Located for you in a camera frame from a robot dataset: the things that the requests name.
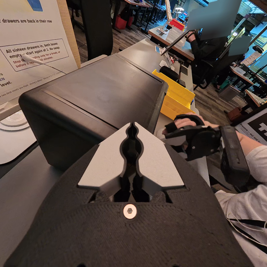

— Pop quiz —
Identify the background work desk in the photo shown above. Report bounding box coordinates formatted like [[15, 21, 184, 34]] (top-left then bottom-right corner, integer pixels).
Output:
[[148, 25, 196, 61]]

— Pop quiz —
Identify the printed instruction poster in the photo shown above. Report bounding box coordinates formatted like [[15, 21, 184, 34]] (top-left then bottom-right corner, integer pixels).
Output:
[[0, 0, 74, 105]]

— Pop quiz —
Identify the brown bag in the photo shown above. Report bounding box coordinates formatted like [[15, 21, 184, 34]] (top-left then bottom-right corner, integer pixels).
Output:
[[227, 106, 243, 122]]

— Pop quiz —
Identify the red storage bin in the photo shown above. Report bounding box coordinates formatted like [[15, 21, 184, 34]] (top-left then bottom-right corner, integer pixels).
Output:
[[115, 14, 134, 30]]

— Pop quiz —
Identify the grey waste bin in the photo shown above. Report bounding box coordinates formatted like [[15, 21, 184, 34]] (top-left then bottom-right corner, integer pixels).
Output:
[[218, 84, 242, 102]]

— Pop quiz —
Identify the black tablet screen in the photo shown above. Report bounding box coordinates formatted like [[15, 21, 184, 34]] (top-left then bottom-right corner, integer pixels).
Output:
[[161, 30, 191, 56]]

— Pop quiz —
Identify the black zip case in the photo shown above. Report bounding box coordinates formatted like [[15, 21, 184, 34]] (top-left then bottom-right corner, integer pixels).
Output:
[[160, 66, 180, 81]]

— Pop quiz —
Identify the white tablet stand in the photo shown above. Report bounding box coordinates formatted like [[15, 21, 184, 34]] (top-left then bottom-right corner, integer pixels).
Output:
[[160, 51, 175, 67]]

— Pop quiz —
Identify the yellow plastic bin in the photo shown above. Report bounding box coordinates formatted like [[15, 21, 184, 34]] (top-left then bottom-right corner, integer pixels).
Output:
[[152, 69, 196, 122]]

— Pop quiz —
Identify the white round stand base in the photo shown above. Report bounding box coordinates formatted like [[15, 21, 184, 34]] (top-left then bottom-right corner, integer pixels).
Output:
[[0, 102, 31, 131]]

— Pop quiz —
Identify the white desk mat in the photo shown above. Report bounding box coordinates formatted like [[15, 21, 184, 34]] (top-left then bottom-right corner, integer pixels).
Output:
[[0, 129, 38, 165]]

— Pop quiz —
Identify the printed tag sheet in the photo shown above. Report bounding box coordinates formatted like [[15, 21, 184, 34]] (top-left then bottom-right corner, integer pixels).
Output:
[[235, 106, 267, 146]]

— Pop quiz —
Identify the person's right hand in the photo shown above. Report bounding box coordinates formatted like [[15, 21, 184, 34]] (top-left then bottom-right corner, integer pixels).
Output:
[[163, 113, 220, 136]]

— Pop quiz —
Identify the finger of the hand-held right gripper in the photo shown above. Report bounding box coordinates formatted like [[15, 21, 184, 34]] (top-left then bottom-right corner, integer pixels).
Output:
[[164, 136, 188, 147], [155, 128, 167, 140]]

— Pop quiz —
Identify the black strap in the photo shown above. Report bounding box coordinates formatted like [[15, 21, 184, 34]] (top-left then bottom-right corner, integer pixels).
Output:
[[227, 217, 267, 229]]

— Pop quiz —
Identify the black drawer cabinet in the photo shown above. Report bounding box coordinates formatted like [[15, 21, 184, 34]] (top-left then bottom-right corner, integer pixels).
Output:
[[18, 53, 169, 172]]

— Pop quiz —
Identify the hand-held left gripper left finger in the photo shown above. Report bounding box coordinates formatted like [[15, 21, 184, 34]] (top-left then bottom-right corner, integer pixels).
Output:
[[78, 123, 134, 192]]

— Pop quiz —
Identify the person's right forearm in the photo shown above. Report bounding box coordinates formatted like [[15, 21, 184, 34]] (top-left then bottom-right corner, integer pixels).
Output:
[[236, 130, 267, 155]]

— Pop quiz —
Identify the thin white cable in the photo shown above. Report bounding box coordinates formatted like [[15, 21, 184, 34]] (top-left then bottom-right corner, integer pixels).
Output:
[[226, 213, 267, 245]]

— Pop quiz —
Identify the cardboard backing board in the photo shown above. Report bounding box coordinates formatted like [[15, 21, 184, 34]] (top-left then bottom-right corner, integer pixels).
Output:
[[56, 0, 81, 69]]

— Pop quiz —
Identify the black pillar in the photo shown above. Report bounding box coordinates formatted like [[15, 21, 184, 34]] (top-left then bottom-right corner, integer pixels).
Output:
[[80, 0, 114, 61]]

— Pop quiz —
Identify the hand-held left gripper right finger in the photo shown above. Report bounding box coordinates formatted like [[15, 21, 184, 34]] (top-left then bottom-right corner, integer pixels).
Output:
[[134, 122, 185, 195]]

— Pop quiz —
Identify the person's white clothing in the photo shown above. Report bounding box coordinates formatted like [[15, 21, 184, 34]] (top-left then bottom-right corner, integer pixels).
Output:
[[215, 146, 267, 267]]

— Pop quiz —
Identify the white-tipped thin black rod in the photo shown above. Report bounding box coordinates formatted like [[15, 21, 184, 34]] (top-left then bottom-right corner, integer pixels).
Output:
[[21, 54, 67, 75]]

